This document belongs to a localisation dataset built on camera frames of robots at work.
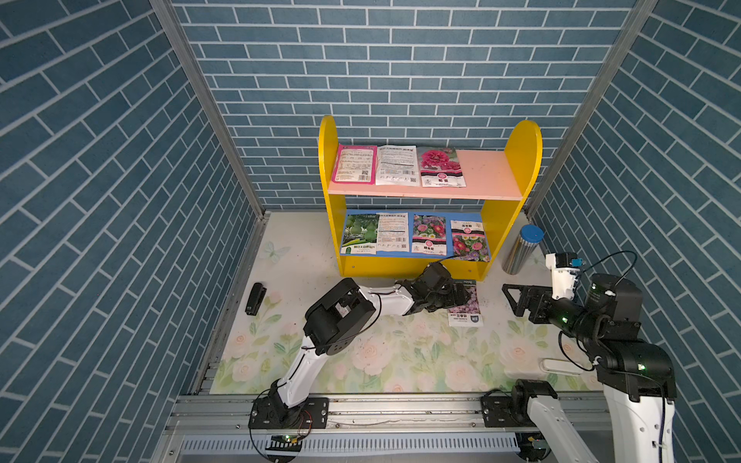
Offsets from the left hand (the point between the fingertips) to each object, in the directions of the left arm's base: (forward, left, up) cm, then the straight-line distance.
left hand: (467, 304), depth 89 cm
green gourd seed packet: (+20, +34, +10) cm, 41 cm away
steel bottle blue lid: (+14, -18, +10) cm, 25 cm away
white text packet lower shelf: (+22, +23, +9) cm, 33 cm away
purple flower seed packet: (-2, -1, -4) cm, 4 cm away
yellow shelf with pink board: (+29, +22, +11) cm, 38 cm away
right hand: (-9, -4, +26) cm, 28 cm away
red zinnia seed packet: (+17, -2, +9) cm, 20 cm away
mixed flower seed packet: (+20, +12, +10) cm, 25 cm away
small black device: (+3, +68, -3) cm, 68 cm away
